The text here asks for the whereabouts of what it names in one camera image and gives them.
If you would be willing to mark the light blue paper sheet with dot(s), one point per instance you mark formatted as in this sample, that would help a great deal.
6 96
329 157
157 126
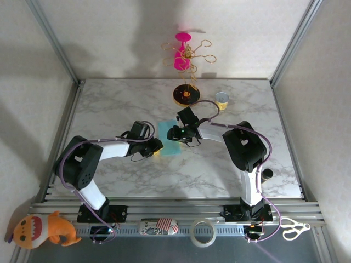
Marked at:
170 149

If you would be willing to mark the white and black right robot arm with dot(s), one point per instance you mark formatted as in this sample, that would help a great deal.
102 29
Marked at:
248 189

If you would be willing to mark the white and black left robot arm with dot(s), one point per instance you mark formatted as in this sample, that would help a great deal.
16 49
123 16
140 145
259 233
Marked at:
91 195

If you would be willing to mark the yellow tin can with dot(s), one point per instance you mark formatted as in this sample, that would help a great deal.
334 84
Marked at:
222 99

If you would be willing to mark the striped pouch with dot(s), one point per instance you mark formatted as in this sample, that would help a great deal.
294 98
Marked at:
148 229

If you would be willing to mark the clear tape roll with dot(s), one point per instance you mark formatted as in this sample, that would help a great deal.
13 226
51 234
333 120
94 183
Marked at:
192 233

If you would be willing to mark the black controller box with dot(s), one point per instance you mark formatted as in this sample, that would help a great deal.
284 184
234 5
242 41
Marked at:
256 233
98 231

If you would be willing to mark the pink plastic wine glass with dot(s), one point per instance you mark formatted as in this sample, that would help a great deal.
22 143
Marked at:
183 36

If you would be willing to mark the orange plush shark toy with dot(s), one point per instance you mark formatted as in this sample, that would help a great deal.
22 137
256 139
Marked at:
57 227

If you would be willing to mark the white scissors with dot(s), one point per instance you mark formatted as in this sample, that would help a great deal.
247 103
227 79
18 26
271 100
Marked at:
290 222

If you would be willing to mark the aluminium frame rail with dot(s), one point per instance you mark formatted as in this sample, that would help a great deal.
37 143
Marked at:
178 209

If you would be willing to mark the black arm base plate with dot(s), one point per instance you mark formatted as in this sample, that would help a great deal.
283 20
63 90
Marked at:
120 212
231 213

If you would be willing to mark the aluminium side rail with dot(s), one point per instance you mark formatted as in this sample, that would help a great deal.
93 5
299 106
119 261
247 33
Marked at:
288 131
65 131

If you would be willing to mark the aluminium frame post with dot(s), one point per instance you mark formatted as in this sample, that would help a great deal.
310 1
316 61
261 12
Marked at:
295 41
55 41

